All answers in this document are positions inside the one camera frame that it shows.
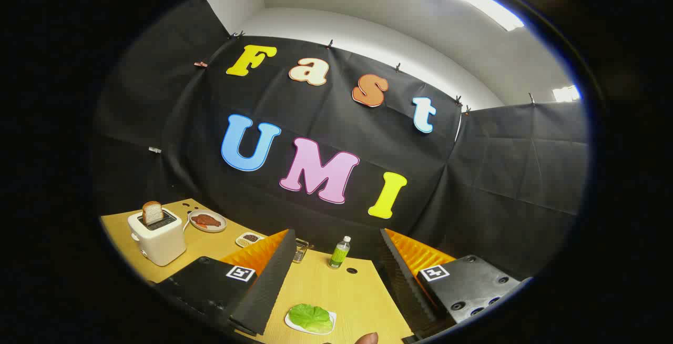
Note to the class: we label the toasted bread slice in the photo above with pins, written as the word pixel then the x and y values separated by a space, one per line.
pixel 152 212

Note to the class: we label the grey oval plate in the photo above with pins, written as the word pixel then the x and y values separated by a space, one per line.
pixel 220 225

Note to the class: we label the white divided dish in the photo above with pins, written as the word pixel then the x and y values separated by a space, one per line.
pixel 244 242

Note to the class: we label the red-brown meat slice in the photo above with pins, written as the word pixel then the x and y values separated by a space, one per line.
pixel 206 221

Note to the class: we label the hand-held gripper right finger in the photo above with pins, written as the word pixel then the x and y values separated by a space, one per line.
pixel 399 281

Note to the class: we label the black backdrop cloth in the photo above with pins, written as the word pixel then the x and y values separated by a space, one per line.
pixel 315 112

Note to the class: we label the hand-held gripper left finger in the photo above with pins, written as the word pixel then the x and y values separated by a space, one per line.
pixel 268 286

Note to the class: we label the small white plate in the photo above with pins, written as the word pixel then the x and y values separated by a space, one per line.
pixel 290 324

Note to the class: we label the green label plastic bottle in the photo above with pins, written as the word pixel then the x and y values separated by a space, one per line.
pixel 339 254

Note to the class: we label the green lettuce leaf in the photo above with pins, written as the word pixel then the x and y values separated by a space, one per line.
pixel 310 317

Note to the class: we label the white toaster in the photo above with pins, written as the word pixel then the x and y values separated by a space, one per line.
pixel 163 244

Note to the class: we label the small ceiling light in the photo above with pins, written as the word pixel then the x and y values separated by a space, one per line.
pixel 565 93

